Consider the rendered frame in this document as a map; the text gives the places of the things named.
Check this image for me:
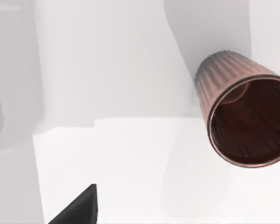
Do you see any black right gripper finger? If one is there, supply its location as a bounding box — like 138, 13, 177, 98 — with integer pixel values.
47, 183, 99, 224

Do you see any copper ribbed cup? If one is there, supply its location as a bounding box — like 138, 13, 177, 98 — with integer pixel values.
194, 50, 280, 168

